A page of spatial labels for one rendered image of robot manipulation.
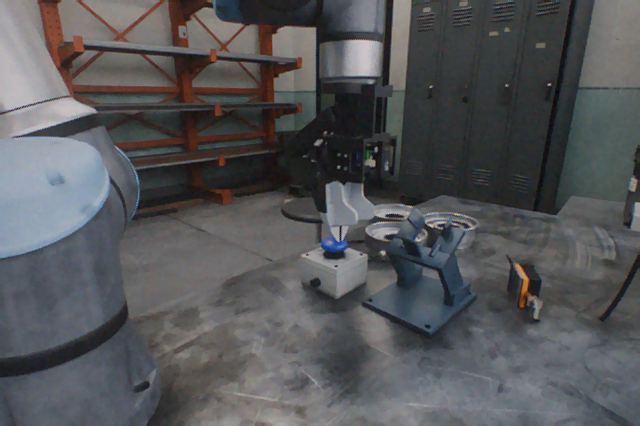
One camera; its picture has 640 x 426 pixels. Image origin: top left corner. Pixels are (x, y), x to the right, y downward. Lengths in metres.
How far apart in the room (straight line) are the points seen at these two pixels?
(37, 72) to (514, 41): 3.28
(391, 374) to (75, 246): 0.30
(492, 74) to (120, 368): 3.37
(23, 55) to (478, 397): 0.52
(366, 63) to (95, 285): 0.35
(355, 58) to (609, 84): 3.44
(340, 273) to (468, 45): 3.20
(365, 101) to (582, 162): 3.47
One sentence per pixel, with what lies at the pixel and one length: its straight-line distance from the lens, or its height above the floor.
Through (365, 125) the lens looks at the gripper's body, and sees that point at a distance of 0.46.
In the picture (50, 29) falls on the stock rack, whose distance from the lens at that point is 3.97.
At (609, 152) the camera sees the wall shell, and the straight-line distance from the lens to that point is 3.83.
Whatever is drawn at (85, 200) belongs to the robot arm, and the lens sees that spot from 0.31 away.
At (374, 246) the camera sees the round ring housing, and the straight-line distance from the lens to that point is 0.65.
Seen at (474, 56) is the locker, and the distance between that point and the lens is 3.58.
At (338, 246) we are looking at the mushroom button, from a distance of 0.54.
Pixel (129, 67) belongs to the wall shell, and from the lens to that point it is 4.38.
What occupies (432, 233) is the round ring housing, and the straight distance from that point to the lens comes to 0.73.
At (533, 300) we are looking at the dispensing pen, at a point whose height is 0.83.
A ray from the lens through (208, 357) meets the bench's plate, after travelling 0.45.
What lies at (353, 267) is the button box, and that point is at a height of 0.84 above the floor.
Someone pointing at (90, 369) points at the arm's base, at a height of 0.87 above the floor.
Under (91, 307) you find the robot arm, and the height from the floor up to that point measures 0.92.
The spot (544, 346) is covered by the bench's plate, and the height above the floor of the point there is 0.80.
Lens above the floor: 1.07
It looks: 17 degrees down
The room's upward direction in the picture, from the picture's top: straight up
